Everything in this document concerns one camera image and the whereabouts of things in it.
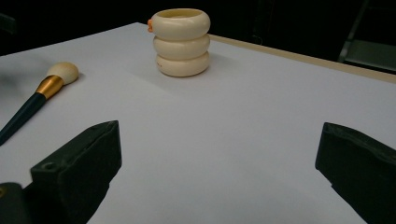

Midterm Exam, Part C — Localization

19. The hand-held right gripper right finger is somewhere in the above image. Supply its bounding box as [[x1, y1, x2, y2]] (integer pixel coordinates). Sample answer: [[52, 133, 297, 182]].
[[315, 121, 396, 224]]

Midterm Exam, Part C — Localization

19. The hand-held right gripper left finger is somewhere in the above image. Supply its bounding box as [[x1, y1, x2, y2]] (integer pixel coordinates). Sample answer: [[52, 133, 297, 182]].
[[30, 119, 122, 224]]

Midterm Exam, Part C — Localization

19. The makeup brush with dark handle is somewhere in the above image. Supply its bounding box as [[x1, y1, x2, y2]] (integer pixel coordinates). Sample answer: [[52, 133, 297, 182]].
[[0, 61, 80, 147]]

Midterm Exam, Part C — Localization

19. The cream ringed brush holder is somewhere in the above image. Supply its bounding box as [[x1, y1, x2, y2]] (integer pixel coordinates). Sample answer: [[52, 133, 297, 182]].
[[147, 7, 212, 78]]

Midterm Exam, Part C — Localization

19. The metal stand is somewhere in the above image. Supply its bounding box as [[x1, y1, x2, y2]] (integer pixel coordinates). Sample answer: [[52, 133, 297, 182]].
[[337, 0, 396, 75]]

